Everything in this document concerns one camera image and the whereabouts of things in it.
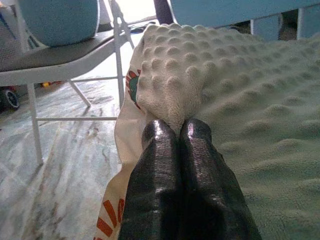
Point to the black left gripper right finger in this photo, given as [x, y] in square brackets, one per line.
[210, 190]

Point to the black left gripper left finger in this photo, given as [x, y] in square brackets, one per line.
[155, 180]

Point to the small yellow toy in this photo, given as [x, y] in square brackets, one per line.
[45, 84]

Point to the white folding chair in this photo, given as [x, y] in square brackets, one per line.
[62, 63]

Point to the black toy wheel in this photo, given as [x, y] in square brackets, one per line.
[10, 98]

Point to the light blue furniture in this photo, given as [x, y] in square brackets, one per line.
[225, 11]

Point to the light blue ball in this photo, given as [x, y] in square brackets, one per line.
[60, 20]

